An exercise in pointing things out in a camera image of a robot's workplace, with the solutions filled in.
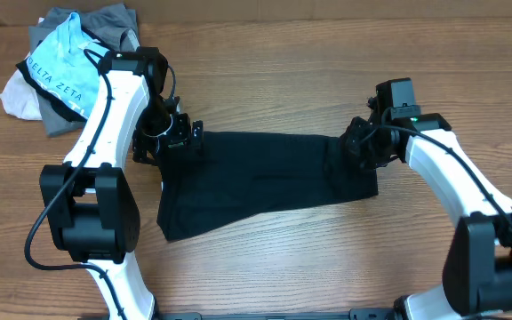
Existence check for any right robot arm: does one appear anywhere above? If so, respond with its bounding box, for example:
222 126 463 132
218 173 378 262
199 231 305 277
342 77 512 320

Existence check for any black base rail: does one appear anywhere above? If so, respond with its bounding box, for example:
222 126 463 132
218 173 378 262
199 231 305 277
153 308 403 320

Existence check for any white garment under pile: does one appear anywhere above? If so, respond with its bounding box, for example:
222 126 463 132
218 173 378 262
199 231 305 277
0 17 44 122

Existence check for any light blue folded t-shirt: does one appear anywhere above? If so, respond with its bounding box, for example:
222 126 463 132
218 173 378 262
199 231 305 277
25 12 108 121

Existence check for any black t-shirt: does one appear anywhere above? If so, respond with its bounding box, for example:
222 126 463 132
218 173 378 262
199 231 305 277
157 132 378 241

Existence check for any black folded garment in pile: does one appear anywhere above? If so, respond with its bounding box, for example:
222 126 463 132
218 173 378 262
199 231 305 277
16 60 86 122

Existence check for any grey folded garment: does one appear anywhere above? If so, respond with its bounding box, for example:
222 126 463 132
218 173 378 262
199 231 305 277
28 4 139 137

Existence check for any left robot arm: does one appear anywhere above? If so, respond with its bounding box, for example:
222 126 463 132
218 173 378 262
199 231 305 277
24 47 204 319

